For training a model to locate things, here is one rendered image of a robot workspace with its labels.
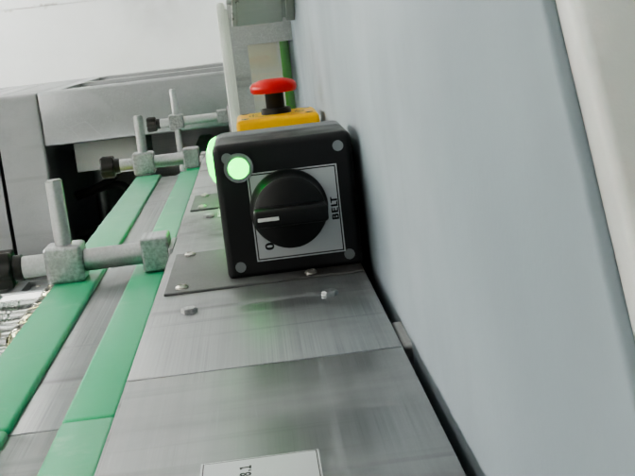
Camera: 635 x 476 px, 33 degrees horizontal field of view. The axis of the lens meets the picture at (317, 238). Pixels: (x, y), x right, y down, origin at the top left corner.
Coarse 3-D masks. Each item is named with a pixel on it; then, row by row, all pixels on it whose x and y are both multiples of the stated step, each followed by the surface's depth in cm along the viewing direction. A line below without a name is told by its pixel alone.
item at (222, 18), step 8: (216, 8) 137; (224, 8) 151; (224, 16) 136; (224, 24) 136; (224, 32) 136; (224, 40) 137; (224, 48) 137; (224, 56) 137; (232, 56) 138; (224, 64) 137; (232, 64) 138; (224, 72) 138; (232, 72) 138; (232, 80) 139; (232, 88) 138; (232, 96) 138; (232, 104) 138; (232, 112) 138; (232, 120) 139; (232, 128) 139
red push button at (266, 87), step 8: (264, 80) 92; (272, 80) 91; (280, 80) 91; (288, 80) 92; (256, 88) 91; (264, 88) 91; (272, 88) 91; (280, 88) 91; (288, 88) 91; (272, 96) 92; (280, 96) 92; (272, 104) 92; (280, 104) 92
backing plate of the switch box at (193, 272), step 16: (176, 256) 72; (192, 256) 71; (208, 256) 70; (224, 256) 70; (176, 272) 67; (192, 272) 66; (208, 272) 66; (224, 272) 65; (288, 272) 63; (304, 272) 62; (320, 272) 62; (336, 272) 62; (352, 272) 62; (176, 288) 62; (192, 288) 62; (208, 288) 61; (224, 288) 61
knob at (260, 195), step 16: (272, 176) 61; (288, 176) 60; (304, 176) 61; (256, 192) 61; (272, 192) 60; (288, 192) 60; (304, 192) 60; (320, 192) 61; (256, 208) 60; (272, 208) 59; (288, 208) 59; (304, 208) 59; (320, 208) 59; (256, 224) 59; (272, 224) 59; (288, 224) 59; (304, 224) 60; (320, 224) 60; (272, 240) 60; (288, 240) 60; (304, 240) 61
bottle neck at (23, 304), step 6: (12, 300) 130; (18, 300) 130; (24, 300) 129; (30, 300) 129; (0, 306) 129; (6, 306) 129; (12, 306) 129; (18, 306) 129; (24, 306) 129; (30, 306) 129; (0, 312) 128; (6, 312) 128
